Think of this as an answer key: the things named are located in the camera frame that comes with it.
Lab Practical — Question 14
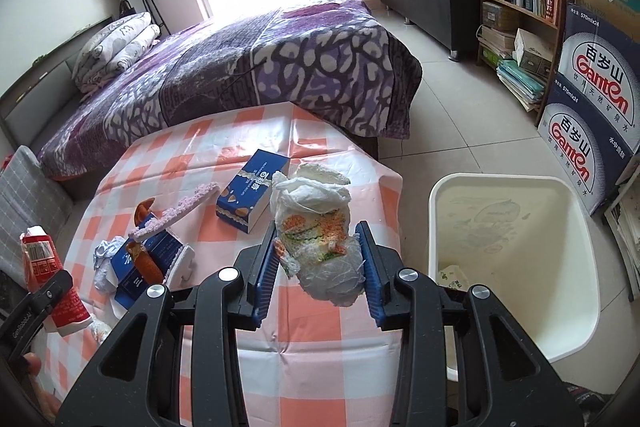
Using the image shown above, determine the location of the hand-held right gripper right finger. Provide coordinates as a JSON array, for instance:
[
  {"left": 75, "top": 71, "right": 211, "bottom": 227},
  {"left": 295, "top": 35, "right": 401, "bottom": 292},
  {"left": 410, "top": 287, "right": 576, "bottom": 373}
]
[{"left": 355, "top": 221, "right": 585, "bottom": 427}]

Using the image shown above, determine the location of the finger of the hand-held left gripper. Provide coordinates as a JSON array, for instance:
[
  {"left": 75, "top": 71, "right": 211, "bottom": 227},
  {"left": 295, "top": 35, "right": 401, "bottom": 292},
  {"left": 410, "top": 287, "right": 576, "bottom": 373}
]
[{"left": 0, "top": 269, "right": 74, "bottom": 358}]

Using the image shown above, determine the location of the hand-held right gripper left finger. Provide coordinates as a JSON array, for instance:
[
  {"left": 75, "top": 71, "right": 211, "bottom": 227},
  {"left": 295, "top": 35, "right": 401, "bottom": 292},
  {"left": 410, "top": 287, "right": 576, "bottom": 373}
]
[{"left": 56, "top": 222, "right": 277, "bottom": 427}]

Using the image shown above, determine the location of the red drink carton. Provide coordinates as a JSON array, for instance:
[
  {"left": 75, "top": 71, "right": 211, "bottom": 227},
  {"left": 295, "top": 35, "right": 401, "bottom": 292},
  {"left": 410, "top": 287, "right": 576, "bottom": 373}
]
[{"left": 20, "top": 226, "right": 92, "bottom": 336}]

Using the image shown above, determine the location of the pale wrapper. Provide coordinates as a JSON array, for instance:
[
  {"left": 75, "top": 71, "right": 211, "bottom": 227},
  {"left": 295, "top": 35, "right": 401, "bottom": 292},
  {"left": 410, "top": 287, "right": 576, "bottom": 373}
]
[{"left": 92, "top": 237, "right": 127, "bottom": 294}]

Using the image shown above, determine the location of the white plastic bag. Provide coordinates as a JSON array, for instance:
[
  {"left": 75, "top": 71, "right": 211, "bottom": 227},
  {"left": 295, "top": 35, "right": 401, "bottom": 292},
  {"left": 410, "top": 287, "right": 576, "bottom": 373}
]
[{"left": 270, "top": 163, "right": 369, "bottom": 308}]

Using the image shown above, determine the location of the small blue carton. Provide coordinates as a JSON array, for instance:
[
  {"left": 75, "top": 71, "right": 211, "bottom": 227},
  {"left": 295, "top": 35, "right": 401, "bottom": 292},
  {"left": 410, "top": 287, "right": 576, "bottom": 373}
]
[{"left": 110, "top": 214, "right": 182, "bottom": 314}]

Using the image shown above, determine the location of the blue rectangular paper box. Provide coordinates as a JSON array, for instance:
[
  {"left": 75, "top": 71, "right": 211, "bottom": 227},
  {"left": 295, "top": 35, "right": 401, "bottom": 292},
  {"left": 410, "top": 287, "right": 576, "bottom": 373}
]
[{"left": 215, "top": 149, "right": 292, "bottom": 236}]

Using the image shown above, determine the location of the orange peel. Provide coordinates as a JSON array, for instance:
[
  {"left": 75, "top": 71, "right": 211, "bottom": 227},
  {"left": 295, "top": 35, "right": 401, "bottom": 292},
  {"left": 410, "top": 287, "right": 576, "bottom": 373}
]
[{"left": 125, "top": 201, "right": 167, "bottom": 286}]

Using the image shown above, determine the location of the white plastic bin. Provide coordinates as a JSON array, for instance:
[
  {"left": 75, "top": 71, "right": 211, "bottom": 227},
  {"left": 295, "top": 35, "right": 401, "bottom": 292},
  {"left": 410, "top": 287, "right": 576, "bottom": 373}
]
[{"left": 427, "top": 173, "right": 602, "bottom": 382}]

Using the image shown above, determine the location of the person's left hand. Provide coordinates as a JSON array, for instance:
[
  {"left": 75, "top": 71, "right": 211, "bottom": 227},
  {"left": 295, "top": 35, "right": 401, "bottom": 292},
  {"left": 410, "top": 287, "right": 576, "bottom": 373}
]
[{"left": 21, "top": 352, "right": 45, "bottom": 377}]

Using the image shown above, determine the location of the orange checked tablecloth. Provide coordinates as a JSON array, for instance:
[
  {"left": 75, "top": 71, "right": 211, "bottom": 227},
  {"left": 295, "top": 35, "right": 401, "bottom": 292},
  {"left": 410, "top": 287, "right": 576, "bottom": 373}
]
[{"left": 30, "top": 101, "right": 405, "bottom": 427}]

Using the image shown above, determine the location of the small printed wrapper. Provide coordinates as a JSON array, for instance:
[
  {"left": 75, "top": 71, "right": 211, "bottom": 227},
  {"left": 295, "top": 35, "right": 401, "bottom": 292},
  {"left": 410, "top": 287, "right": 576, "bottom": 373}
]
[{"left": 436, "top": 264, "right": 470, "bottom": 292}]

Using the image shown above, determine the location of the grey checked cushion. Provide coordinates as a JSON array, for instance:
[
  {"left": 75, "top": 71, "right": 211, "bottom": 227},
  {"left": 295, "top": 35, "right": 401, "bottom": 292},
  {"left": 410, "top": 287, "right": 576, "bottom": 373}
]
[{"left": 0, "top": 145, "right": 77, "bottom": 288}]

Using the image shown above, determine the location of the purple patterned blanket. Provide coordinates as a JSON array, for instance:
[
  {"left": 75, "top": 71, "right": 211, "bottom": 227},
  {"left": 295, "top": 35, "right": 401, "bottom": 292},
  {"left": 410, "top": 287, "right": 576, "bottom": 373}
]
[{"left": 37, "top": 0, "right": 424, "bottom": 182}]

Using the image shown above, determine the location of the grey bed headboard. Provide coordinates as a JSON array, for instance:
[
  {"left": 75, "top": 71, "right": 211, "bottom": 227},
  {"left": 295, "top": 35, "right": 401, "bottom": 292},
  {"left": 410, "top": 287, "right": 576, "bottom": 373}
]
[{"left": 0, "top": 14, "right": 117, "bottom": 142}]

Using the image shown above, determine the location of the stack of green booklets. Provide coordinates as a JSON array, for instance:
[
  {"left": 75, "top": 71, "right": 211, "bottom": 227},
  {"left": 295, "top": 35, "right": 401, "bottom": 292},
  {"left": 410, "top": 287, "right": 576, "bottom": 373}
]
[{"left": 496, "top": 58, "right": 549, "bottom": 114}]

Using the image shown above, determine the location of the blue white cardboard box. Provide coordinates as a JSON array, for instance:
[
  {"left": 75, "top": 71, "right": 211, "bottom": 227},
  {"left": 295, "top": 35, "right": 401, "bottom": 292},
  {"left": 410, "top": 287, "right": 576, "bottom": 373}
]
[
  {"left": 552, "top": 1, "right": 640, "bottom": 130},
  {"left": 537, "top": 74, "right": 640, "bottom": 219}
]

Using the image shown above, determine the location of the folded grey patterned quilt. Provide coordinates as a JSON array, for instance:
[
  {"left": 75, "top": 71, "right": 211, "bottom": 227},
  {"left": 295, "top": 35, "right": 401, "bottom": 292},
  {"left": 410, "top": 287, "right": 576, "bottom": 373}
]
[{"left": 72, "top": 11, "right": 162, "bottom": 95}]

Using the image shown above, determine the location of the stack of shelf books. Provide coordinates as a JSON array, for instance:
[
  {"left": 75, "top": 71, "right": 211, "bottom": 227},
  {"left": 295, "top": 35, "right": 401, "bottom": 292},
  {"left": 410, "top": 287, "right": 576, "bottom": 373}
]
[{"left": 479, "top": 1, "right": 522, "bottom": 64}]

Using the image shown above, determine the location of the white tissue box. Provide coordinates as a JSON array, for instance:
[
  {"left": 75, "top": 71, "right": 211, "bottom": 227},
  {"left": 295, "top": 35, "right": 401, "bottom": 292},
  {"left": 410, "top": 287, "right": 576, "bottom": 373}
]
[{"left": 512, "top": 28, "right": 557, "bottom": 78}]

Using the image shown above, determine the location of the black leather bench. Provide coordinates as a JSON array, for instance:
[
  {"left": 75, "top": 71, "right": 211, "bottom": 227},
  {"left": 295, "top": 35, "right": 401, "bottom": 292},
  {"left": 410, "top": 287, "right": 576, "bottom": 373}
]
[{"left": 377, "top": 0, "right": 482, "bottom": 58}]

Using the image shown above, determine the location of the black cable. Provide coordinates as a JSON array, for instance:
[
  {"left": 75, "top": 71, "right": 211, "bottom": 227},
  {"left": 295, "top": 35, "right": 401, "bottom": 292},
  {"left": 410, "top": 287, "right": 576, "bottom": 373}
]
[{"left": 219, "top": 55, "right": 268, "bottom": 94}]

